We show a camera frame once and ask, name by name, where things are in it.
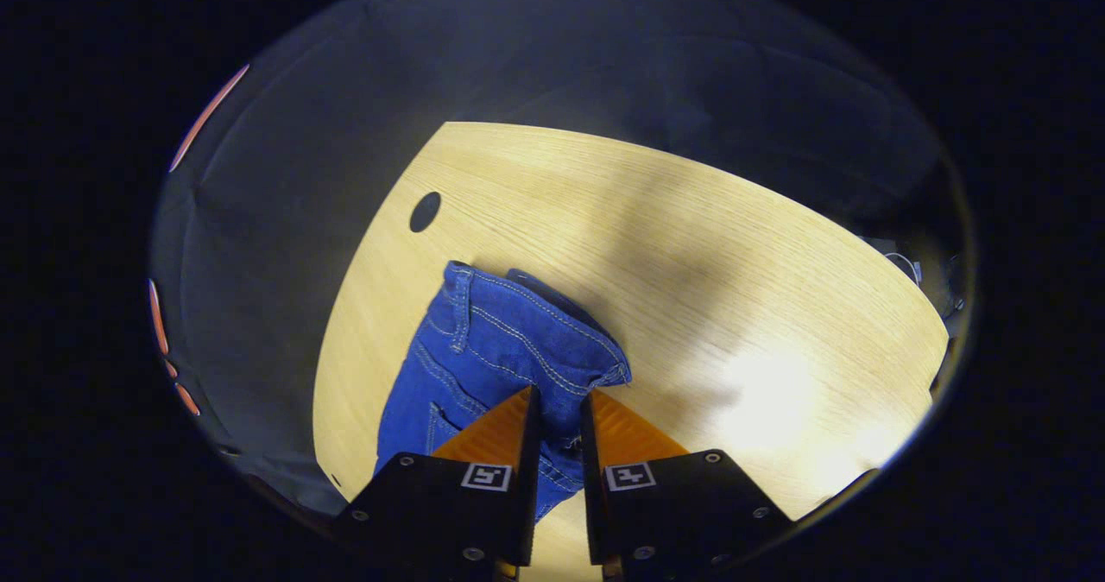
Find blue denim jeans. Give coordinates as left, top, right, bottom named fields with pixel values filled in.
left=376, top=260, right=634, bottom=524

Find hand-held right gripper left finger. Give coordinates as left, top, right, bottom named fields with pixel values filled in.
left=331, top=384, right=544, bottom=567

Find white cable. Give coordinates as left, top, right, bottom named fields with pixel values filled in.
left=882, top=250, right=926, bottom=288

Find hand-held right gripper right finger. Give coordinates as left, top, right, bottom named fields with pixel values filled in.
left=579, top=389, right=797, bottom=579

